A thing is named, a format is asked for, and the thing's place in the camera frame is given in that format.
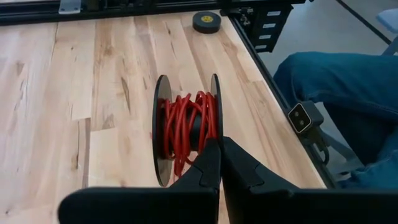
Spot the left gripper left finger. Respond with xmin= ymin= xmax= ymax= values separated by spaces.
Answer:
xmin=57 ymin=138 xmax=222 ymax=224

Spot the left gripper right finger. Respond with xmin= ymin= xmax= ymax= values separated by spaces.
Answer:
xmin=221 ymin=136 xmax=398 ymax=224

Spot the red wire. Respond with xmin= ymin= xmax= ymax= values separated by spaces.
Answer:
xmin=157 ymin=90 xmax=219 ymax=179

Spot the black wire spool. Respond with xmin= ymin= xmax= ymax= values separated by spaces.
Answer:
xmin=151 ymin=73 xmax=224 ymax=187

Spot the person's leg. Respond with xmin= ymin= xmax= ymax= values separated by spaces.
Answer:
xmin=272 ymin=51 xmax=398 ymax=189

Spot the black box with white labels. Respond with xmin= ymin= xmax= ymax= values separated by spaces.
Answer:
xmin=250 ymin=3 xmax=294 ymax=54

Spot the black tape roll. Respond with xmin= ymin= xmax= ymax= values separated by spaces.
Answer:
xmin=192 ymin=11 xmax=223 ymax=35

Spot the light grey chair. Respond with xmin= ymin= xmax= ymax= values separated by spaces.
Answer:
xmin=375 ymin=7 xmax=398 ymax=57

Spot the small black camera box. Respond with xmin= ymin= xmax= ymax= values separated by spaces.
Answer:
xmin=287 ymin=100 xmax=325 ymax=135

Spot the black aluminium table frame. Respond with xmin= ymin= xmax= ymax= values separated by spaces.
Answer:
xmin=0 ymin=0 xmax=341 ymax=190

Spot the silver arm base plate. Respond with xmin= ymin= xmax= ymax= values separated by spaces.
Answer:
xmin=58 ymin=0 xmax=83 ymax=15

